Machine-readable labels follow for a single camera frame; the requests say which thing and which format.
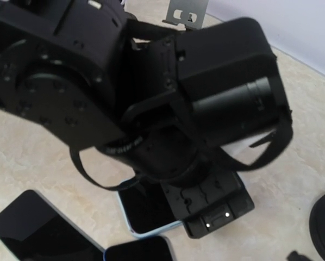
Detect phone with dark-blue case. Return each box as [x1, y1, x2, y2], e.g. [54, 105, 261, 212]
[103, 236, 176, 261]

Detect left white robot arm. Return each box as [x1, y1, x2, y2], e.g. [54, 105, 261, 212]
[0, 1, 293, 239]

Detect phone with teal case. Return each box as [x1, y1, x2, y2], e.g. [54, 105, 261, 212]
[0, 190, 104, 261]

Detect phone with light-blue case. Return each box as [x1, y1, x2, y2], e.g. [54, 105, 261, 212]
[117, 181, 181, 238]

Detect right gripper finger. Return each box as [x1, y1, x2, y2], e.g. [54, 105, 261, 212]
[286, 251, 309, 261]

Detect folding phone stand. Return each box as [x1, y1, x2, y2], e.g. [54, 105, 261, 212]
[163, 0, 209, 29]

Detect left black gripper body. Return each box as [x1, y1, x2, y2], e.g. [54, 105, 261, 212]
[161, 170, 254, 239]

